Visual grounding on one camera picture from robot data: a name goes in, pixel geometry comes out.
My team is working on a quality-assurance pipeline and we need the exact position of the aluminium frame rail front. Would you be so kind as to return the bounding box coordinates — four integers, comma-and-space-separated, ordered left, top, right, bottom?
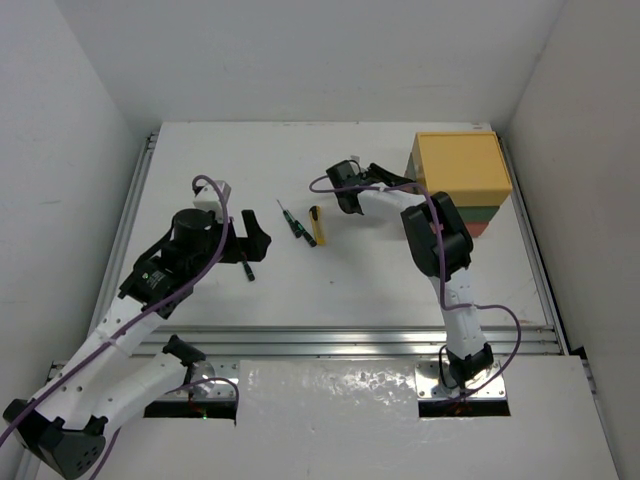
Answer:
84, 325, 566, 359

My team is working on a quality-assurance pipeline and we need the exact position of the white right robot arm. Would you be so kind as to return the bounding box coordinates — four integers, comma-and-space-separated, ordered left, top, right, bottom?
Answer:
326, 160, 493, 389

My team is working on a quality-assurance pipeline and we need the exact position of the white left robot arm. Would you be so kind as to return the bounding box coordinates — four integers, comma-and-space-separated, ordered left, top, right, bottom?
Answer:
3, 208, 271, 479

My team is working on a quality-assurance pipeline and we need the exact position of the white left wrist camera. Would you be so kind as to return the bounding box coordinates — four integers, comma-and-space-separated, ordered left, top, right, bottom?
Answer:
193, 180, 232, 216

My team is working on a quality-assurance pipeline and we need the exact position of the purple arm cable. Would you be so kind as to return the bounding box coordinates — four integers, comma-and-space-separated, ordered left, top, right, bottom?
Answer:
308, 175, 524, 401
0, 174, 241, 480

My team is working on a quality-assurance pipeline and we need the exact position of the red bottom drawer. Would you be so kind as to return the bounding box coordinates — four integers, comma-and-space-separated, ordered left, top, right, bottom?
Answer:
466, 222, 489, 238

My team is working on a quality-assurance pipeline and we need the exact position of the yellow utility knife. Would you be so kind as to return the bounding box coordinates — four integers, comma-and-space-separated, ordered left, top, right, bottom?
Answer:
309, 205, 326, 246

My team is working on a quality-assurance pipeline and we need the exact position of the green drawer box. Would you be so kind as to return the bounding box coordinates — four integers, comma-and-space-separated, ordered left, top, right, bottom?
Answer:
405, 154, 499, 223

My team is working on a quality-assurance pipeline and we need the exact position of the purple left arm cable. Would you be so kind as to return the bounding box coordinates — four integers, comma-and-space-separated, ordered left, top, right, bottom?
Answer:
0, 174, 241, 480

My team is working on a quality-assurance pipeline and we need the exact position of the yellow top drawer box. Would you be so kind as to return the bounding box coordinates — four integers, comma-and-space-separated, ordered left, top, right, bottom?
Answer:
407, 131, 512, 207

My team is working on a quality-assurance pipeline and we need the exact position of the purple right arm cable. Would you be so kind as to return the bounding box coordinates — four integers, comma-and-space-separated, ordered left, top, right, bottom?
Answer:
308, 175, 524, 401

